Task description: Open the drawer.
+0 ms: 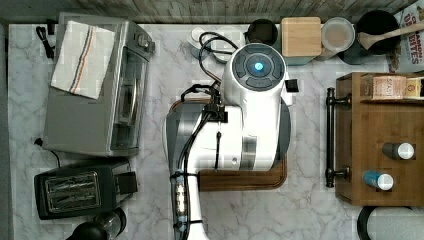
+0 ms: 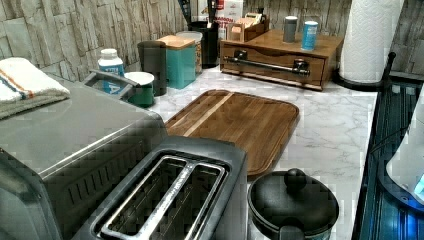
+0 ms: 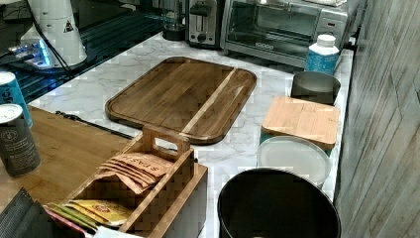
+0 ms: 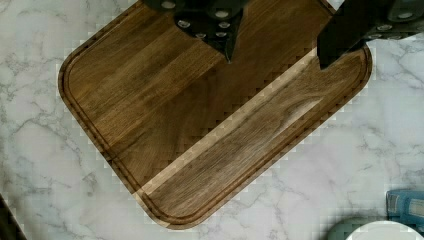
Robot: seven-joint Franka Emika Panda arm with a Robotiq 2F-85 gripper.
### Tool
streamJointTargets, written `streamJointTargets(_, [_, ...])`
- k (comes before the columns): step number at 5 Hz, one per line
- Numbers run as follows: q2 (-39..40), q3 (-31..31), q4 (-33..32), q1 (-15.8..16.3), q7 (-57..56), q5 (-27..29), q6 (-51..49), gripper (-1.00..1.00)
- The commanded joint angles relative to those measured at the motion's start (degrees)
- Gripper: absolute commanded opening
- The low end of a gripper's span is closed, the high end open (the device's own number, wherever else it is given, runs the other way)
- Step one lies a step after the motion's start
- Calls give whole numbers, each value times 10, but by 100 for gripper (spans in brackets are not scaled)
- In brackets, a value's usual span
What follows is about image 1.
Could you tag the black rimmed plate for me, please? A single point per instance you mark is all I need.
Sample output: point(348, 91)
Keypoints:
point(390, 223)

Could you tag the dark round cup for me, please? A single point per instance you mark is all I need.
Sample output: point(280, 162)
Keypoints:
point(262, 31)

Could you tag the grey spice bottle white cap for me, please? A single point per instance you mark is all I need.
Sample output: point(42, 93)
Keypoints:
point(398, 151)

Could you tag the wooden spoon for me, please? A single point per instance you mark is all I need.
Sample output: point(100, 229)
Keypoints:
point(367, 40)

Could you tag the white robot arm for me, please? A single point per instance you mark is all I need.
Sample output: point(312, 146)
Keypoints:
point(244, 126)

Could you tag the striped white dish towel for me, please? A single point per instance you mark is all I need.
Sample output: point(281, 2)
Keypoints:
point(83, 60)

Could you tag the wooden drawer organizer box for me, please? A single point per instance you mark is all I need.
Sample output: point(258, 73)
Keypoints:
point(361, 131)

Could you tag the seasoning box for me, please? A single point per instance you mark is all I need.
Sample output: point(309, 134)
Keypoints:
point(386, 87)

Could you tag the black pepper grinder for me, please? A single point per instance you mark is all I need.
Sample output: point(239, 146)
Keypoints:
point(104, 226)

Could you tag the blue spice bottle white cap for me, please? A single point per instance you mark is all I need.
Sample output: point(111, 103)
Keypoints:
point(382, 181)

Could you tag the silver toaster oven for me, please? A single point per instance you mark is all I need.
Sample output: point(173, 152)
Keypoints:
point(110, 125)

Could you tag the wooden cutting board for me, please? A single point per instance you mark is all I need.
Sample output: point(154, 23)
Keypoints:
point(227, 180)

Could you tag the wooden block canister lid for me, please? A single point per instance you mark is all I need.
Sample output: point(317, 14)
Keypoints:
point(301, 36)

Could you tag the yellow small box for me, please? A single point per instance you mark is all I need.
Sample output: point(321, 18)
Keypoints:
point(414, 88)

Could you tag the black two-slot toaster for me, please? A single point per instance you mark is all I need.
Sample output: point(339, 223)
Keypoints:
point(83, 189)

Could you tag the black pot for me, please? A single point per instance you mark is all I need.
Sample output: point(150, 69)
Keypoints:
point(378, 22)

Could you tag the white wall power outlet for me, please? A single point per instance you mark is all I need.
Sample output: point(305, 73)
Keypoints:
point(221, 49)

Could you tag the cinnamon bites snack bag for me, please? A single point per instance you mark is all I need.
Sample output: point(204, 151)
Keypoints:
point(408, 54)

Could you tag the dark bronze drawer handle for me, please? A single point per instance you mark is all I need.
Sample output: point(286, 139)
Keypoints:
point(331, 102)

